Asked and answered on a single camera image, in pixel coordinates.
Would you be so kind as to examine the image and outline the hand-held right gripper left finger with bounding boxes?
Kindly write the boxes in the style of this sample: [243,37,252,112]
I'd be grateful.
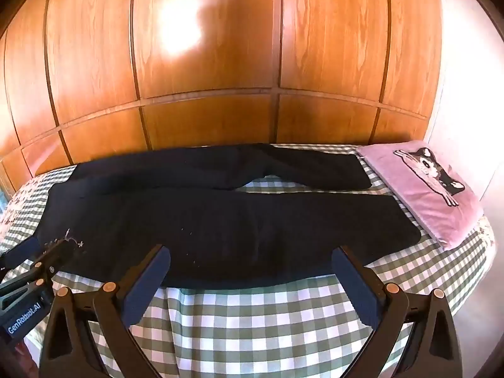
[38,244,171,378]

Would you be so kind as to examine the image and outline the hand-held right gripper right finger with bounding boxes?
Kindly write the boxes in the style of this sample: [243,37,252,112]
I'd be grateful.
[331,245,464,378]

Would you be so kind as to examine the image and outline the black pants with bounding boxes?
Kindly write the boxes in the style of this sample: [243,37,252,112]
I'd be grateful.
[37,143,422,290]

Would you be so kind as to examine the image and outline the green checked bed sheet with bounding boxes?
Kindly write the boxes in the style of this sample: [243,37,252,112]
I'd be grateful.
[0,142,497,378]

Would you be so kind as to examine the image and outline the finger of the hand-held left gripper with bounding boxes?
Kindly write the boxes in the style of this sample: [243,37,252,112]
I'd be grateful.
[0,240,79,289]
[0,238,41,270]

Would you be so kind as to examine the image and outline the wooden panelled wardrobe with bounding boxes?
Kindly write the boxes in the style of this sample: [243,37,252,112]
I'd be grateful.
[0,0,444,180]

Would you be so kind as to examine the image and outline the pink cat print pillow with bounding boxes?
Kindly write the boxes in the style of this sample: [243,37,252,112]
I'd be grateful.
[356,140,485,250]

